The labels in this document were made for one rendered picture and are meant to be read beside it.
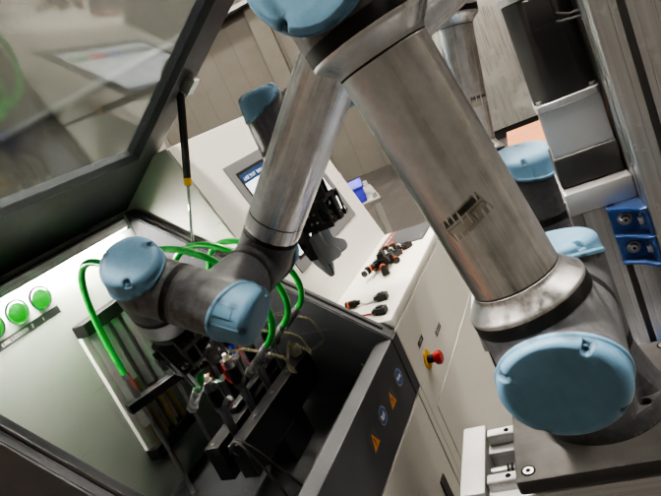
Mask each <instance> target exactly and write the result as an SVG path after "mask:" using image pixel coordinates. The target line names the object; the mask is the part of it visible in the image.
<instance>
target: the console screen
mask: <svg viewBox="0 0 661 496"><path fill-rule="evenodd" d="M263 164H264V160H263V157H262V155H261V153H260V151H259V149H257V150H255V151H253V152H252V153H250V154H248V155H245V156H244V157H242V158H240V159H238V160H236V161H235V162H233V163H231V164H229V165H227V166H226V167H224V168H223V169H222V170H223V171H224V172H225V174H226V175H227V176H228V178H229V179H230V180H231V181H232V183H233V184H234V185H235V187H236V188H237V189H238V191H239V192H240V193H241V194H242V196H243V197H244V198H245V200H246V201H247V202H248V204H249V205H251V202H252V199H253V195H254V192H255V189H256V186H257V183H258V180H259V176H260V173H261V170H262V167H263ZM323 178H324V180H325V183H326V185H327V187H328V189H331V188H332V189H333V188H335V186H334V184H333V183H332V182H331V180H330V179H329V177H328V176H327V174H326V173H324V176H323ZM336 190H337V188H336ZM337 192H338V194H339V196H340V199H341V201H342V203H343V204H344V207H345V209H346V211H347V213H346V214H344V217H343V218H342V219H339V220H336V221H335V222H334V226H333V227H330V232H331V234H332V235H333V236H334V237H336V236H337V235H338V233H339V232H340V231H341V230H342V229H343V228H344V227H345V225H346V224H347V223H348V222H349V221H350V220H351V219H352V218H353V216H354V215H355V213H354V211H353V210H352V209H351V207H350V206H349V205H348V203H347V202H346V201H345V199H344V198H343V196H342V195H341V194H340V192H339V191H338V190H337ZM298 246H299V244H298ZM312 263H313V262H312V261H310V260H309V258H308V257H307V256H306V255H305V253H304V252H303V251H302V250H301V248H300V246H299V257H298V260H297V262H296V264H295V265H296V267H297V268H298V269H299V270H300V272H301V273H302V274H303V273H304V272H305V271H306V270H307V269H308V267H309V266H310V265H311V264H312Z"/></svg>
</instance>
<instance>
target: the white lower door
mask: <svg viewBox="0 0 661 496"><path fill-rule="evenodd" d="M382 496H460V486H459V484H458V482H457V480H456V477H455V475H454V473H453V471H452V468H451V465H450V463H449V461H448V458H447V456H446V454H445V452H444V450H443V447H442V445H441V443H440V441H439V438H438V436H437V434H436V432H435V430H434V427H433V425H432V423H431V421H430V418H429V416H428V414H427V412H426V410H425V407H424V405H423V404H422V402H421V400H420V397H419V396H418V395H416V398H415V401H414V404H413V407H412V409H411V412H410V415H409V417H408V420H407V423H406V426H405V429H404V432H403V434H402V437H401V440H400V443H399V446H398V449H397V452H396V454H395V457H394V460H393V463H392V466H391V471H390V473H389V476H388V479H387V482H386V485H385V488H384V490H383V493H382Z"/></svg>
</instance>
